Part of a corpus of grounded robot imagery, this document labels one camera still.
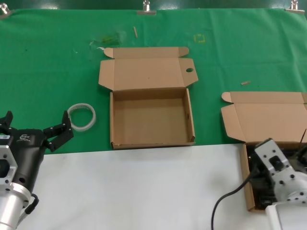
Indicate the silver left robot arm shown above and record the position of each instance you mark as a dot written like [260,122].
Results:
[12,206]

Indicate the thin wooden stick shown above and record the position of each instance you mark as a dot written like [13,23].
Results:
[135,32]

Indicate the translucent tape roll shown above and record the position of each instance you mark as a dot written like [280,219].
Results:
[82,128]

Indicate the small wood chip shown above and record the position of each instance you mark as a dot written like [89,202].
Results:
[245,83]

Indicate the plain open cardboard box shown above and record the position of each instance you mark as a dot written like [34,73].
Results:
[263,117]

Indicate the crumpled clear plastic wrapper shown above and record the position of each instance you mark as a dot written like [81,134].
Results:
[109,39]

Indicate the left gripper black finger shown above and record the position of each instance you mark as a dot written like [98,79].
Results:
[60,133]
[6,122]

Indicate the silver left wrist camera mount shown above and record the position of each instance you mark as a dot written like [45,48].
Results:
[6,167]

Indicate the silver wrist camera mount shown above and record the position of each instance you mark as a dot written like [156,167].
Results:
[273,153]
[6,167]

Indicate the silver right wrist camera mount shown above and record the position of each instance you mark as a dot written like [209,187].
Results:
[273,153]

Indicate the silver metal binder clip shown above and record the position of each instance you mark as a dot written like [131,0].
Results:
[294,9]
[3,14]
[146,12]

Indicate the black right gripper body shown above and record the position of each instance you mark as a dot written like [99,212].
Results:
[262,178]

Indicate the green table cloth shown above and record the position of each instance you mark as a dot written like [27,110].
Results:
[48,72]

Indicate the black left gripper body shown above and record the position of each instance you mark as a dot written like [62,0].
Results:
[28,153]

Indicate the cardboard box with round hole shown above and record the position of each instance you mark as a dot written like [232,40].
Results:
[148,117]

